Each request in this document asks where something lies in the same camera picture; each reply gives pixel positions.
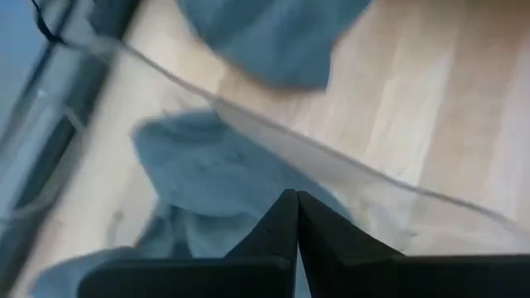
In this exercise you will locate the blue baseball cap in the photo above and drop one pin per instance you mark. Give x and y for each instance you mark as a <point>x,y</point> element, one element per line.
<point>215,174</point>
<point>273,41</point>

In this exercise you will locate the black metal table frame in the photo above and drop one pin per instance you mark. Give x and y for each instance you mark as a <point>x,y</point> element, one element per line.
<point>109,18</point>

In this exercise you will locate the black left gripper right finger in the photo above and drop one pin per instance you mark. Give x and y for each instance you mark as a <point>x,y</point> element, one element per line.
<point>372,277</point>

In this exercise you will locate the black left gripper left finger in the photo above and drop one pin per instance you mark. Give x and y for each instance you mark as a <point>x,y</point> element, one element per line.
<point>256,277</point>

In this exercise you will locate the clear plastic bin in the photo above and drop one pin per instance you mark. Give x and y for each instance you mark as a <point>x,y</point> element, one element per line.
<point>352,182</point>

